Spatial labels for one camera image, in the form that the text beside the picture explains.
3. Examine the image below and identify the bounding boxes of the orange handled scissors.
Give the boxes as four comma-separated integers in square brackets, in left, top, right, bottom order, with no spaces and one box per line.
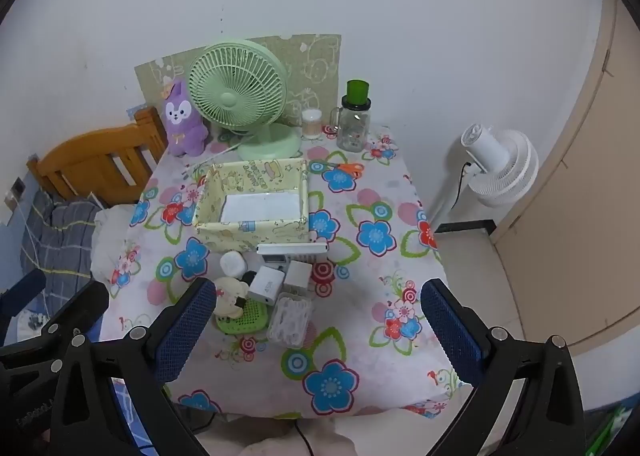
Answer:
[316,161,366,180]

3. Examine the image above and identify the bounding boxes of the white power bank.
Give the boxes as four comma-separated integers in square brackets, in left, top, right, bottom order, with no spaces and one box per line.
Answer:
[256,243,329,263]

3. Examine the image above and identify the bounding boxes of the large white charger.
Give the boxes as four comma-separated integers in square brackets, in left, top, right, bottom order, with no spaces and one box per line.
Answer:
[248,269,286,306]

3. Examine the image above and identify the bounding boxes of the wooden bed headboard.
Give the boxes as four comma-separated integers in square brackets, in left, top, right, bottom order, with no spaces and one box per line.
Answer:
[26,106,168,209]

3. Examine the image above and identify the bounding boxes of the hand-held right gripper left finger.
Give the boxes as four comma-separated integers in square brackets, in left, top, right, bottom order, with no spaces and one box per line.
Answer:
[50,277,218,456]

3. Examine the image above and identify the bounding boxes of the purple plush bunny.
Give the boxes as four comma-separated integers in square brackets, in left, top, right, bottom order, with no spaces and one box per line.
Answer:
[161,79,208,157]

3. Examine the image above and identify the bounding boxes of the burlap cartoon wall cloth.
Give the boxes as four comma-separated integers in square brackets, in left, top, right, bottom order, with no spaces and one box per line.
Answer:
[134,34,342,129]

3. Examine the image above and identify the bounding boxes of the white round case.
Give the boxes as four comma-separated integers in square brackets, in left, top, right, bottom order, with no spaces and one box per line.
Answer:
[220,251,249,278]

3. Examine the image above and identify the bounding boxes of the glass mug jar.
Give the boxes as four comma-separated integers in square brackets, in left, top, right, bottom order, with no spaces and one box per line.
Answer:
[329,95,372,152]

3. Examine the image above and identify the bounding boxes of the beige wooden cabinet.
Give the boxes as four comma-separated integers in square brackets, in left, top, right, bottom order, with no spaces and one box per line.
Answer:
[492,0,640,367]

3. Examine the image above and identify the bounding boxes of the green desk fan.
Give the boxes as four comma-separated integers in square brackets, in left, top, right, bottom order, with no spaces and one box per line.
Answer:
[188,39,302,160]

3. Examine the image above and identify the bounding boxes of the black floor cable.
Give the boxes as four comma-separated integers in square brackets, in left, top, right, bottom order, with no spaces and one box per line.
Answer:
[292,420,316,456]

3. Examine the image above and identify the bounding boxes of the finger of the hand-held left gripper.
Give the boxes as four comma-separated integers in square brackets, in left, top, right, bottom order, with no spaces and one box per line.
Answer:
[40,281,110,344]
[0,269,47,337]

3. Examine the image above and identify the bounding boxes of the floral tablecloth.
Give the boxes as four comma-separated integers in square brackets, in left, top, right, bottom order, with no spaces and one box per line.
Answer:
[99,123,473,421]

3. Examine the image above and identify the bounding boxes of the green perforated case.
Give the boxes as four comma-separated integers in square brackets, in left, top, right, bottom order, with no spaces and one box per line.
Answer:
[216,297,271,335]

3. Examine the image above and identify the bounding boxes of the yellow fabric storage box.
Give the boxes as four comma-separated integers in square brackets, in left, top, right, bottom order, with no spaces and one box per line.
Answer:
[192,157,312,253]

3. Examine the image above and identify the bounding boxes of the white pillow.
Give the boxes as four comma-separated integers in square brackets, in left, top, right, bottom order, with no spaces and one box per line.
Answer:
[90,206,138,287]

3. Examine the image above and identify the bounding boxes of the green striped object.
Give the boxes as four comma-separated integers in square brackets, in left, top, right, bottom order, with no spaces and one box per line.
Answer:
[585,406,631,456]

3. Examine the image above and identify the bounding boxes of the black fan cable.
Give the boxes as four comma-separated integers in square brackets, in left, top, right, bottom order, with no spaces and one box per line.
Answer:
[450,162,473,209]

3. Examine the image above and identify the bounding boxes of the small white charger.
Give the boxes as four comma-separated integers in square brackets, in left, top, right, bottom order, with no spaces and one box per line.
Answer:
[284,260,313,296]

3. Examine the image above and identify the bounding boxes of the cream round pouch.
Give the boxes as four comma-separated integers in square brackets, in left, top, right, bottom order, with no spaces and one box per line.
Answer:
[212,276,249,319]

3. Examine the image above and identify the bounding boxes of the white standing fan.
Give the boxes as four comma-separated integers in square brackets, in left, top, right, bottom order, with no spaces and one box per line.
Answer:
[429,123,540,232]

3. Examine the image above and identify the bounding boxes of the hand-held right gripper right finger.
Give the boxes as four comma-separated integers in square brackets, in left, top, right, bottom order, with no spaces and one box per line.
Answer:
[420,277,586,456]

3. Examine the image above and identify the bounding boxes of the cotton swab jar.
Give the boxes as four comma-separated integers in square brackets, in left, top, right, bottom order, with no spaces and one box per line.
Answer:
[301,108,323,140]

